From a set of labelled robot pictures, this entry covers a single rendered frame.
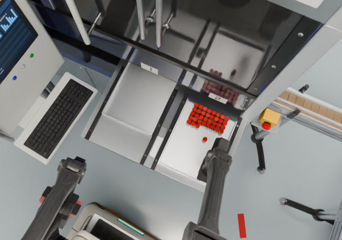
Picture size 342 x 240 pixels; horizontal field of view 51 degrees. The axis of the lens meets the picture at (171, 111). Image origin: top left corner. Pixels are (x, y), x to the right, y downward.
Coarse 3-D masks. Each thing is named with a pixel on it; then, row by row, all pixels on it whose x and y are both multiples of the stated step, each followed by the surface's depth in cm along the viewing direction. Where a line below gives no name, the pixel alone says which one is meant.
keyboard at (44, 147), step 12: (72, 84) 180; (60, 96) 178; (72, 96) 179; (84, 96) 178; (60, 108) 176; (72, 108) 177; (48, 120) 175; (60, 120) 175; (72, 120) 176; (36, 132) 173; (48, 132) 173; (60, 132) 173; (24, 144) 172; (36, 144) 171; (48, 144) 172; (48, 156) 171
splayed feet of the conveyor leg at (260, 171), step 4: (252, 128) 250; (256, 128) 249; (256, 132) 248; (252, 136) 247; (252, 140) 249; (256, 140) 246; (260, 140) 246; (256, 144) 248; (260, 144) 246; (260, 148) 246; (260, 152) 246; (260, 156) 247; (260, 160) 247; (264, 160) 248; (260, 164) 248; (264, 164) 248; (260, 168) 249; (264, 168) 248; (260, 172) 253; (264, 172) 254
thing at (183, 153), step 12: (180, 120) 171; (180, 132) 170; (192, 132) 170; (204, 132) 170; (228, 132) 171; (168, 144) 168; (180, 144) 168; (192, 144) 169; (204, 144) 169; (168, 156) 167; (180, 156) 167; (192, 156) 167; (204, 156) 167; (168, 168) 163; (180, 168) 166; (192, 168) 166; (192, 180) 164
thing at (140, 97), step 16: (128, 64) 176; (128, 80) 176; (144, 80) 176; (160, 80) 176; (112, 96) 173; (128, 96) 174; (144, 96) 174; (160, 96) 174; (112, 112) 171; (128, 112) 172; (144, 112) 172; (160, 112) 172; (144, 128) 170
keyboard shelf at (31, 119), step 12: (60, 84) 182; (84, 84) 182; (48, 96) 180; (36, 108) 179; (48, 108) 179; (84, 108) 180; (24, 120) 177; (36, 120) 177; (24, 132) 175; (60, 144) 175; (36, 156) 172
